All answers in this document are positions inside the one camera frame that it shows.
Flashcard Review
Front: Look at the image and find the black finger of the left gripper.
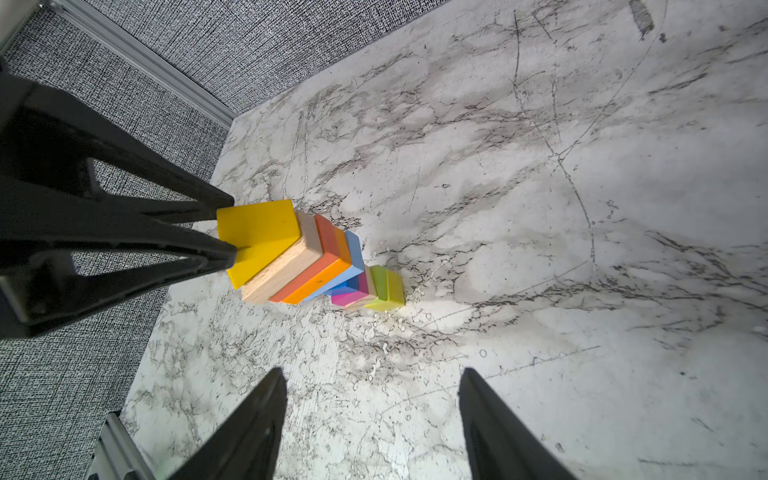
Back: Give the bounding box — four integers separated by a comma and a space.
1, 74, 234, 223
1, 179, 237, 339

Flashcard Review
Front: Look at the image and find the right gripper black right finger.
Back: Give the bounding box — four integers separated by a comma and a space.
458, 368, 575, 480

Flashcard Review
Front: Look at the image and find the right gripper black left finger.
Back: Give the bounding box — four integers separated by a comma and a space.
171, 368, 287, 479

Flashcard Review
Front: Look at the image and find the magenta cube block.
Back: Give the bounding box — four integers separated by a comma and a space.
330, 268, 369, 308

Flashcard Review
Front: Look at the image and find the green cube block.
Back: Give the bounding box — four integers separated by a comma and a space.
365, 265, 405, 311

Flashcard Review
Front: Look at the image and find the blue number 6 block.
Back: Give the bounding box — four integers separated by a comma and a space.
326, 276, 359, 296

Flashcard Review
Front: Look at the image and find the yellow wedge block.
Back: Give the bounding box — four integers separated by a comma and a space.
216, 200, 301, 289

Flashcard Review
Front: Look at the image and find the natural wood plank block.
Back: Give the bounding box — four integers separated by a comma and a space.
241, 211, 323, 304

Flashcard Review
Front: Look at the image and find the orange cylinder block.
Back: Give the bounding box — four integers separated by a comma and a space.
283, 228, 352, 305

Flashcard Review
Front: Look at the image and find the light blue block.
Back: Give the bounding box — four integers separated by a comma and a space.
301, 230, 367, 302

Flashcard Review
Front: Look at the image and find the red-orange block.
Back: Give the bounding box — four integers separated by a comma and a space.
270, 214, 337, 303

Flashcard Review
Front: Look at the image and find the aluminium enclosure frame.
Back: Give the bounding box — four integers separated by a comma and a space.
1, 1, 236, 129

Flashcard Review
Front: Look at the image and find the aluminium front rail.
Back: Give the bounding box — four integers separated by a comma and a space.
85, 412, 155, 480

